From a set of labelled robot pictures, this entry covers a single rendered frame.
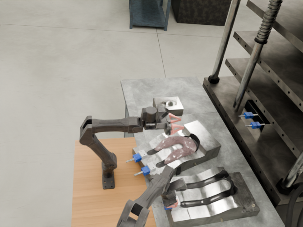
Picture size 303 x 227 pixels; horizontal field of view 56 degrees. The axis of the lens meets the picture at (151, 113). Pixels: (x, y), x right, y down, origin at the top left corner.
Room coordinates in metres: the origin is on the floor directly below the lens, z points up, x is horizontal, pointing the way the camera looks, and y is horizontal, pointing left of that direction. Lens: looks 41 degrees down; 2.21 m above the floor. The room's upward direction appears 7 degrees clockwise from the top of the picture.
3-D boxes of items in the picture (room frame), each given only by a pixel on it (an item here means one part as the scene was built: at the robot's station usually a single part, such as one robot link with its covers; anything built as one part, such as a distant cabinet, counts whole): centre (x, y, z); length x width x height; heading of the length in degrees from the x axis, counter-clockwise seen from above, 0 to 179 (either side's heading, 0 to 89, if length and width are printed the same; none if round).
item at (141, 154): (1.13, 0.06, 0.86); 0.13 x 0.05 x 0.05; 125
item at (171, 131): (1.10, -0.13, 1.20); 0.09 x 0.07 x 0.07; 104
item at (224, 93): (1.77, -1.04, 0.76); 1.30 x 0.84 x 0.06; 18
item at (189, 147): (1.24, -0.19, 0.90); 0.26 x 0.18 x 0.08; 125
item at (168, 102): (1.70, -0.12, 0.84); 0.20 x 0.15 x 0.07; 108
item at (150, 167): (1.04, 0.00, 0.86); 0.13 x 0.05 x 0.05; 125
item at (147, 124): (1.08, 0.00, 1.21); 0.07 x 0.06 x 0.07; 104
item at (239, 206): (0.93, -0.38, 0.87); 0.50 x 0.26 x 0.14; 108
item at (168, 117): (1.13, -0.12, 1.20); 0.09 x 0.07 x 0.07; 104
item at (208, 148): (1.25, -0.19, 0.86); 0.50 x 0.26 x 0.11; 125
